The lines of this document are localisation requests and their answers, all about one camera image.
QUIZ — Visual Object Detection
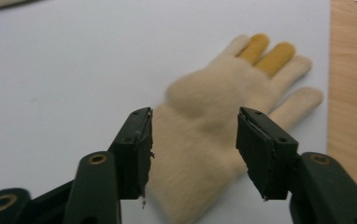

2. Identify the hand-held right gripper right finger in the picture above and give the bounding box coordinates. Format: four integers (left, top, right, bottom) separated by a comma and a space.
236, 106, 300, 202

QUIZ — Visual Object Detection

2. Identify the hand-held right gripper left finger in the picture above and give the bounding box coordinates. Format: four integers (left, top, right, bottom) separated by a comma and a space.
107, 106, 155, 201

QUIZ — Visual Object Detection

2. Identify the cream orange knit glove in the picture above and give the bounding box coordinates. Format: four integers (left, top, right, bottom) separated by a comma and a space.
143, 32, 324, 224

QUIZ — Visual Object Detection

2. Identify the wooden table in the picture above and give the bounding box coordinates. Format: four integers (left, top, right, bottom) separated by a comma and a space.
325, 0, 357, 194

